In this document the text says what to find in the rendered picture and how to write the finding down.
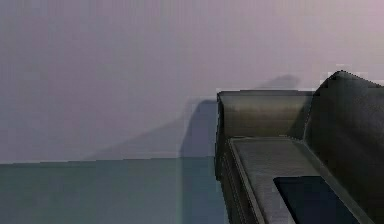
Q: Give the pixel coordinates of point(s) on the dark grey sofa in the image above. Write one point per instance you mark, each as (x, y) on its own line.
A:
(266, 113)

